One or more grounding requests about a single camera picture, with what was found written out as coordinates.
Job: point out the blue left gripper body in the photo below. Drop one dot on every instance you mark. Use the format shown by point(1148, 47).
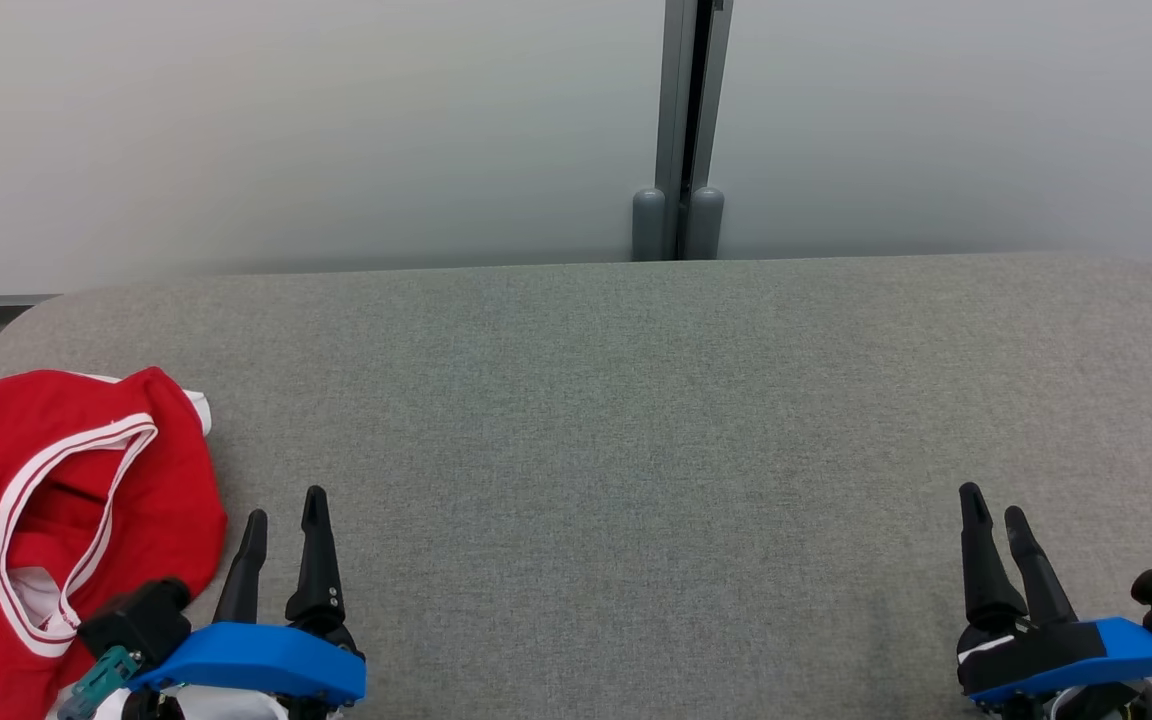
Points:
point(256, 660)

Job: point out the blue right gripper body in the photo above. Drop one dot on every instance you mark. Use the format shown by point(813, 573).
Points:
point(1056, 655)

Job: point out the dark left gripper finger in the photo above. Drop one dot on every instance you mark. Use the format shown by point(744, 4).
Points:
point(317, 570)
point(244, 585)

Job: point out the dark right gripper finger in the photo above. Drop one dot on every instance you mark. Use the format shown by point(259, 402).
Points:
point(1041, 585)
point(986, 575)

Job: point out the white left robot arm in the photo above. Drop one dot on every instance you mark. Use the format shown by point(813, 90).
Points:
point(216, 706)

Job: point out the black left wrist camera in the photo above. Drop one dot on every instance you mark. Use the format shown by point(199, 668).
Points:
point(136, 622)

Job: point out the teal left camera connector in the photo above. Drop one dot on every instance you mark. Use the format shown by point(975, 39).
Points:
point(101, 680)

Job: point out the grey cylindrical post cap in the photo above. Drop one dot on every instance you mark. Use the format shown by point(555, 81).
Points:
point(648, 225)
point(706, 225)

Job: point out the grey metal partition post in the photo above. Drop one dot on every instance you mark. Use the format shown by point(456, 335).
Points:
point(691, 90)

